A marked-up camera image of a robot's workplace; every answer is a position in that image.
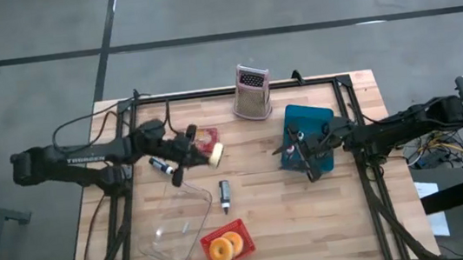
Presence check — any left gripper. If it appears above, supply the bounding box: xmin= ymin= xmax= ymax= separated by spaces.
xmin=161 ymin=122 xmax=220 ymax=190

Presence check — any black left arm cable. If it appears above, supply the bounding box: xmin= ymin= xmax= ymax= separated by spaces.
xmin=48 ymin=89 xmax=175 ymax=151

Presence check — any black aluminium table frame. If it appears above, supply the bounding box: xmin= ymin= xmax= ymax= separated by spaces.
xmin=51 ymin=65 xmax=440 ymax=260

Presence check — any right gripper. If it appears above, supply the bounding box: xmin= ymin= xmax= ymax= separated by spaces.
xmin=268 ymin=117 xmax=354 ymax=187

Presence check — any black beam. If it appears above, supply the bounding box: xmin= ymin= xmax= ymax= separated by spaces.
xmin=418 ymin=174 xmax=463 ymax=217

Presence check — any bundle of loose cables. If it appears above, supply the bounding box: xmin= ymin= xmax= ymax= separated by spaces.
xmin=403 ymin=120 xmax=463 ymax=183

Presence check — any red snack box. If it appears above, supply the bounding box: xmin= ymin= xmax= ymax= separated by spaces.
xmin=189 ymin=125 xmax=222 ymax=157

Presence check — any clear plastic container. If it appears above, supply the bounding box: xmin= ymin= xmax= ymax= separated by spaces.
xmin=130 ymin=178 xmax=221 ymax=260

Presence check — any teal plastic bin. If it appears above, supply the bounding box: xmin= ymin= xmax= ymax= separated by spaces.
xmin=274 ymin=99 xmax=342 ymax=178

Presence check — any red slotted plastic basket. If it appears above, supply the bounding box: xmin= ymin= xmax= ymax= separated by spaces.
xmin=196 ymin=216 xmax=259 ymax=260

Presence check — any metal box grater pink trim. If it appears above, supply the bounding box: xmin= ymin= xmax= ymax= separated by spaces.
xmin=227 ymin=60 xmax=275 ymax=124

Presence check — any white paper sheet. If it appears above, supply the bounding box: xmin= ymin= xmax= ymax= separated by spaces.
xmin=413 ymin=178 xmax=451 ymax=241

